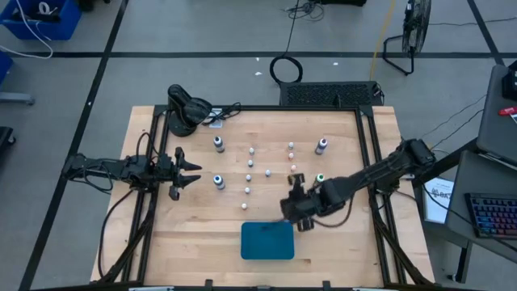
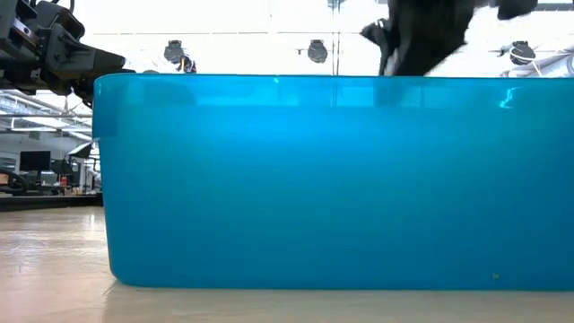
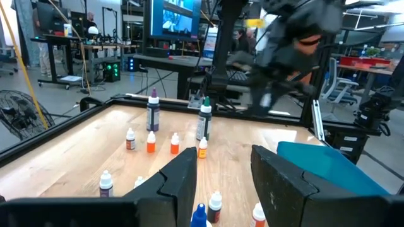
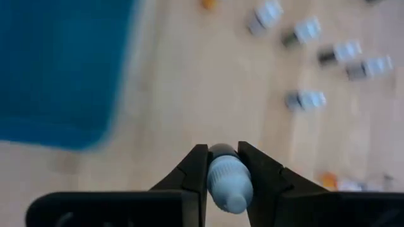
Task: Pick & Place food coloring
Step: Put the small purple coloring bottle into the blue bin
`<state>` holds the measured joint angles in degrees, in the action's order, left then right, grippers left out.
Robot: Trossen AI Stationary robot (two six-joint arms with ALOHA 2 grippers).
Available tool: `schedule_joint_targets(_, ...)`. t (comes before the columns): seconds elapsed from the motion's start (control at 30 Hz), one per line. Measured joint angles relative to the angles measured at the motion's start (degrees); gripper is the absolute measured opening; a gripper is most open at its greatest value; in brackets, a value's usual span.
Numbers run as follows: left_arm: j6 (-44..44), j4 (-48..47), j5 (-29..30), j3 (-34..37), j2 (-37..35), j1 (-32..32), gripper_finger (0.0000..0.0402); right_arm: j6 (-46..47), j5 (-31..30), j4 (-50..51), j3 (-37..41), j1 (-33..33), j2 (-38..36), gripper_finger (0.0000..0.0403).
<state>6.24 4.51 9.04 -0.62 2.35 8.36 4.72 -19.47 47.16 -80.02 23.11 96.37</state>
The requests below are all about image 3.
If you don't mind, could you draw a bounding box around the large purple-capped colouring bottle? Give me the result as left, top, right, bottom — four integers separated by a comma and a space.
146, 87, 160, 132

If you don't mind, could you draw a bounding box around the small purple-label dropper bottle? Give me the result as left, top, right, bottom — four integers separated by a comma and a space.
99, 170, 114, 198

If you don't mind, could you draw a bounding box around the small dark-red dropper bottle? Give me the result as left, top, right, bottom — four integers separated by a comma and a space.
207, 190, 223, 224

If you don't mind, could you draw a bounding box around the person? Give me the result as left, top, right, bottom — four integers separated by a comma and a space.
31, 6, 54, 78
235, 29, 251, 54
246, 28, 258, 51
295, 33, 323, 57
84, 11, 99, 40

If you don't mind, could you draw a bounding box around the large blue-capped colouring bottle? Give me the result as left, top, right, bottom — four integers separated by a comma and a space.
190, 203, 213, 227

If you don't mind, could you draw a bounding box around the large green-capped colouring bottle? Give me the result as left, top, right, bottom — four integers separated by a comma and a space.
196, 96, 213, 142

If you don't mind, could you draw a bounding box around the green potted plant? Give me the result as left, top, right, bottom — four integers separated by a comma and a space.
365, 45, 382, 58

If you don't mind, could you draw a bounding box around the small yellow-label dropper bottle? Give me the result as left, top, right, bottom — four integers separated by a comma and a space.
198, 136, 208, 160

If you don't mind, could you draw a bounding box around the white office chair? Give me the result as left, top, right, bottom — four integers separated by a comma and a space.
319, 57, 360, 107

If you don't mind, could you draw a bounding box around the black box with white labels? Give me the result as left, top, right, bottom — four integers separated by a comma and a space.
324, 125, 369, 165

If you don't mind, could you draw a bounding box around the yellow tag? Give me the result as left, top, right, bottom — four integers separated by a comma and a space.
244, 18, 266, 28

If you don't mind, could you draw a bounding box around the yellow floor cable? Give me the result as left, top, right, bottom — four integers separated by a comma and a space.
0, 0, 50, 131

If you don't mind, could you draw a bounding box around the silver aluminium extrusion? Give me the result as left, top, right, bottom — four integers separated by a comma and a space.
311, 99, 326, 142

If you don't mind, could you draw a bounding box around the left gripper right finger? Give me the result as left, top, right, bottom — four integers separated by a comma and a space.
251, 144, 364, 227

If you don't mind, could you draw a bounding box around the wooden workbench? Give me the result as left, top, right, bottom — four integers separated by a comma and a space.
74, 43, 140, 75

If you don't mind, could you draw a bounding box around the large display screen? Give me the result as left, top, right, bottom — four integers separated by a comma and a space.
148, 0, 203, 42

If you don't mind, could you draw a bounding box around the teal plastic bin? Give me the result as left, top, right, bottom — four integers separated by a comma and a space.
276, 141, 391, 197

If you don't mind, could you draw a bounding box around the computer tower with green lights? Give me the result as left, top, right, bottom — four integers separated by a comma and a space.
102, 60, 122, 83

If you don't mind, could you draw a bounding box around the black wheeled standing desk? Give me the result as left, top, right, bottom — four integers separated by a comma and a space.
30, 33, 83, 91

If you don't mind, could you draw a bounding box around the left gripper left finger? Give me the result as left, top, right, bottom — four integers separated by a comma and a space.
123, 146, 198, 227

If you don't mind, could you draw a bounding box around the black floor fan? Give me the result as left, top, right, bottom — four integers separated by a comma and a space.
0, 90, 56, 141

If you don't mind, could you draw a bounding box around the black robot equipment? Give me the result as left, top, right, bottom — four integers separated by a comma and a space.
353, 58, 404, 137

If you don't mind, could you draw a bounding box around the black table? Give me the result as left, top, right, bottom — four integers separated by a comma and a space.
133, 53, 218, 100

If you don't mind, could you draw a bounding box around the small orange dropper bottle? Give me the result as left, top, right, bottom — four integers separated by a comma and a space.
170, 132, 181, 155
251, 202, 266, 227
146, 131, 157, 154

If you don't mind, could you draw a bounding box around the black box with blue lights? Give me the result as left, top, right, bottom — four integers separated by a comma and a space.
126, 55, 140, 73

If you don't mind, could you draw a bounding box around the long red plastic bin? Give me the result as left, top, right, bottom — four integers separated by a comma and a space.
339, 55, 392, 67

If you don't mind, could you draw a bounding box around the wooden table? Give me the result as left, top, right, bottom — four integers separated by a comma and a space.
336, 64, 395, 107

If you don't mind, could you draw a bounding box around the black computer monitor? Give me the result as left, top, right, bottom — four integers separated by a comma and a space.
35, 1, 73, 33

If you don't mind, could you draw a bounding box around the small brown-label dropper bottle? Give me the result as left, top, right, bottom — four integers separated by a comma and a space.
126, 127, 136, 151

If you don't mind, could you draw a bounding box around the black aluminium table frame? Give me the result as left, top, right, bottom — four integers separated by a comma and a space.
0, 33, 404, 195

